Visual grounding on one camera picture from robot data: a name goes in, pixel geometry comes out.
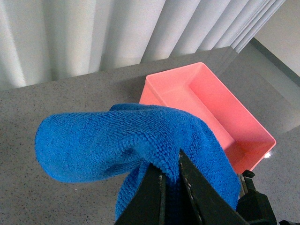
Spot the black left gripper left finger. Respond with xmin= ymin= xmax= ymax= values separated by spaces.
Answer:
xmin=115 ymin=164 xmax=166 ymax=225

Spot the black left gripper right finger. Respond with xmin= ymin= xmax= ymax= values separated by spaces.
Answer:
xmin=180 ymin=150 xmax=248 ymax=225

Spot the blue microfiber cloth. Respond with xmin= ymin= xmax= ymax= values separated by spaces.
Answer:
xmin=35 ymin=103 xmax=240 ymax=225

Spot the pink plastic box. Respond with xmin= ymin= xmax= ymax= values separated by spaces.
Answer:
xmin=140 ymin=62 xmax=276 ymax=173

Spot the white pleated curtain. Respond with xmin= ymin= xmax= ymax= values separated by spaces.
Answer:
xmin=0 ymin=0 xmax=283 ymax=90

